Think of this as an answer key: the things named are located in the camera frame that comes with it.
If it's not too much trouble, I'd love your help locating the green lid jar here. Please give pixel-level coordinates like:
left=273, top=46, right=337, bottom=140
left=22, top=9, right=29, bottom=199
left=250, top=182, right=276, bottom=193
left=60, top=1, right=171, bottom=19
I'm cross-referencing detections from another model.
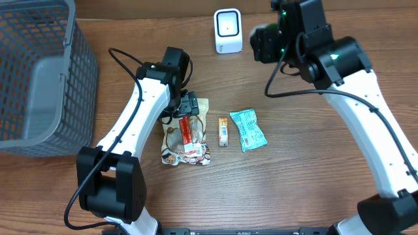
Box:
left=249, top=23, right=278, bottom=37

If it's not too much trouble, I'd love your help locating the orange Kleenex tissue pack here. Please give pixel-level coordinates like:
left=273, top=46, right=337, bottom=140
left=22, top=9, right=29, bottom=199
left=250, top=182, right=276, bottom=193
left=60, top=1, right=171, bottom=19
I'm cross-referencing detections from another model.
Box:
left=218, top=118, right=229, bottom=147

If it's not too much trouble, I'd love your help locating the red snack stick packet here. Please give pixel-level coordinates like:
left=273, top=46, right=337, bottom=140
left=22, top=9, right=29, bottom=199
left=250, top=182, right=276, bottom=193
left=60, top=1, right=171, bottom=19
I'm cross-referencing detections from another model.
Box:
left=179, top=117, right=202, bottom=157

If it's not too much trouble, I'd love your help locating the beige snack pouch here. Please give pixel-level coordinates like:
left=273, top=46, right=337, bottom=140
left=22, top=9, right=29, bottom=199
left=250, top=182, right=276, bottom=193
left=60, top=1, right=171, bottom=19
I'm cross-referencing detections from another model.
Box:
left=161, top=98, right=211, bottom=166

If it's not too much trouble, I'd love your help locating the teal wet wipes pack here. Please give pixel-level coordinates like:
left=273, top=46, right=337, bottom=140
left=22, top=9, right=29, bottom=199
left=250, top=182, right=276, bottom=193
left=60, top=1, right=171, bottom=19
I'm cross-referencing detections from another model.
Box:
left=230, top=108, right=268, bottom=153

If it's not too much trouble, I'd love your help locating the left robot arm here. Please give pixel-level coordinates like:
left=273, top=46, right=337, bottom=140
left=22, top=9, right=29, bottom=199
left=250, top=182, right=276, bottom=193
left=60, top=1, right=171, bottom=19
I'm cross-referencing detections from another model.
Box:
left=64, top=47, right=199, bottom=234

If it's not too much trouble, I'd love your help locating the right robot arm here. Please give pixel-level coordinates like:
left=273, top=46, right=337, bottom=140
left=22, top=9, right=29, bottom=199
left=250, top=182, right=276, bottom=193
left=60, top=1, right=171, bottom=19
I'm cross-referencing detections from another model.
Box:
left=250, top=0, right=417, bottom=234

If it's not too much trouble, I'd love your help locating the white barcode scanner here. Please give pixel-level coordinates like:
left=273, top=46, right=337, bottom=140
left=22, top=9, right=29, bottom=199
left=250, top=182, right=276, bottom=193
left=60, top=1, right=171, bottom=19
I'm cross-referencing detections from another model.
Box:
left=214, top=8, right=243, bottom=54

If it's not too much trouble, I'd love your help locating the grey plastic mesh basket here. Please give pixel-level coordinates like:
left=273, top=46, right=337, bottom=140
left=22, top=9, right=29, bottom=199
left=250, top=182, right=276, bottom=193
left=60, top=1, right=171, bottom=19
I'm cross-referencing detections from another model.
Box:
left=1, top=0, right=99, bottom=157

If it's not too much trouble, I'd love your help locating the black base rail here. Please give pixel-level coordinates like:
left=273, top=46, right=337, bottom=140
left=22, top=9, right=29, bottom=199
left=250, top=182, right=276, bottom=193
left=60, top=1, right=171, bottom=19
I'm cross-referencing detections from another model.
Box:
left=156, top=227, right=337, bottom=235

